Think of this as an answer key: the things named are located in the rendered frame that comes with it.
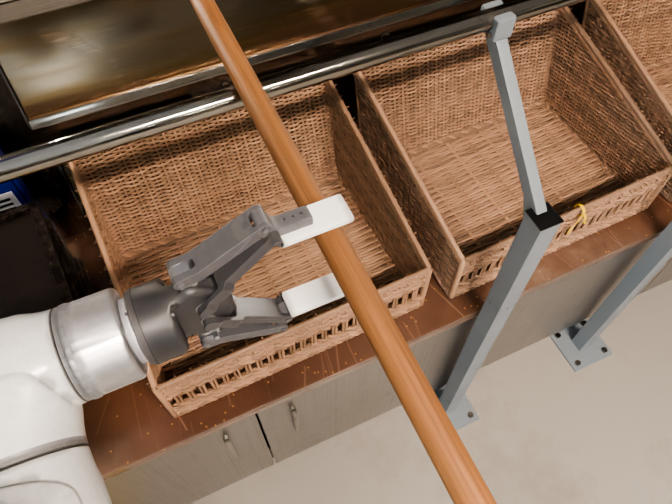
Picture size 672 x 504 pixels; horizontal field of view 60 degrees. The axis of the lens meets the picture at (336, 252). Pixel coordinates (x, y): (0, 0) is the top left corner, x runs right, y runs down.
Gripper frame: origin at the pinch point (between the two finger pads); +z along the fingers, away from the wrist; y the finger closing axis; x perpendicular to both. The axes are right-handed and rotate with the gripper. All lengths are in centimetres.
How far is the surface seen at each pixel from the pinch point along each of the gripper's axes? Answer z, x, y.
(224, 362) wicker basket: -15, -14, 47
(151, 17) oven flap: -5, -66, 14
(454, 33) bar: 30.3, -27.0, 2.3
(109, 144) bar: -17.6, -26.8, 2.7
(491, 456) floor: 43, 11, 119
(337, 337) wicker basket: 7, -15, 57
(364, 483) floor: 7, 2, 119
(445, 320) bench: 30, -10, 61
